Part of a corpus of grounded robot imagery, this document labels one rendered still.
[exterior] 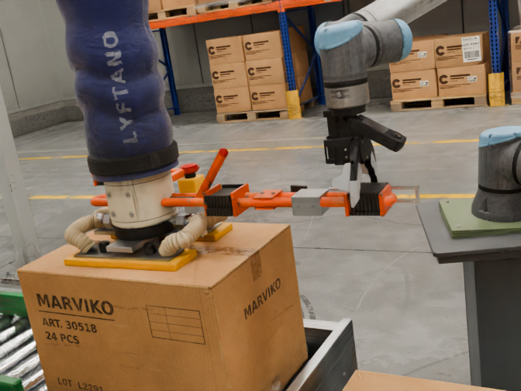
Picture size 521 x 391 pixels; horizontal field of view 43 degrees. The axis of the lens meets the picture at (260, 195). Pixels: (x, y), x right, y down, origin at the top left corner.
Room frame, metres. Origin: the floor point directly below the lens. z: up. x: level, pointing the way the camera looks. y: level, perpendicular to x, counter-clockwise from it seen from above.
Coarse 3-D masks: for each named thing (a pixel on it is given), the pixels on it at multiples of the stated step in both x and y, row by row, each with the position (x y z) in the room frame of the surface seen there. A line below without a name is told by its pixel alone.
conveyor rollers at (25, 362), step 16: (0, 320) 2.25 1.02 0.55; (16, 320) 2.28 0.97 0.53; (0, 336) 2.12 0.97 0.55; (16, 336) 2.10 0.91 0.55; (32, 336) 2.11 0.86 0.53; (0, 352) 2.00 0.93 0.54; (16, 352) 1.97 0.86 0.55; (32, 352) 1.99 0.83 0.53; (0, 368) 1.89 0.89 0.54; (16, 368) 1.86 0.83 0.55; (32, 368) 1.88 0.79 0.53; (32, 384) 1.76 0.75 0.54
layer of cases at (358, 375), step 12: (360, 372) 1.55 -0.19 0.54; (372, 372) 1.54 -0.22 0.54; (348, 384) 1.50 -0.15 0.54; (360, 384) 1.49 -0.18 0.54; (372, 384) 1.49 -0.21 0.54; (384, 384) 1.48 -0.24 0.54; (396, 384) 1.47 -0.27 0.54; (408, 384) 1.46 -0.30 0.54; (420, 384) 1.45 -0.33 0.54; (432, 384) 1.45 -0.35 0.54; (444, 384) 1.44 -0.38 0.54; (456, 384) 1.43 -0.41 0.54
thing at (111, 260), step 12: (108, 240) 1.58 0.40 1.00; (96, 252) 1.58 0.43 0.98; (108, 252) 1.57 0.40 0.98; (120, 252) 1.55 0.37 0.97; (144, 252) 1.53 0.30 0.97; (156, 252) 1.51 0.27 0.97; (180, 252) 1.49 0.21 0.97; (192, 252) 1.50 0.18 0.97; (72, 264) 1.57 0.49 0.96; (84, 264) 1.55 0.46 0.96; (96, 264) 1.53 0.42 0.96; (108, 264) 1.52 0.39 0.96; (120, 264) 1.50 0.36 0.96; (132, 264) 1.48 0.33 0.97; (144, 264) 1.46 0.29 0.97; (156, 264) 1.45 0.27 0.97; (168, 264) 1.44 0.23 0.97; (180, 264) 1.44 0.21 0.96
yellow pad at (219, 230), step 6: (210, 228) 1.64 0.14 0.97; (216, 228) 1.65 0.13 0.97; (222, 228) 1.64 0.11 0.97; (228, 228) 1.66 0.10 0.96; (210, 234) 1.60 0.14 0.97; (216, 234) 1.60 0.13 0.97; (222, 234) 1.62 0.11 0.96; (198, 240) 1.62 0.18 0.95; (204, 240) 1.61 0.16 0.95; (210, 240) 1.60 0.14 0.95; (216, 240) 1.60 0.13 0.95
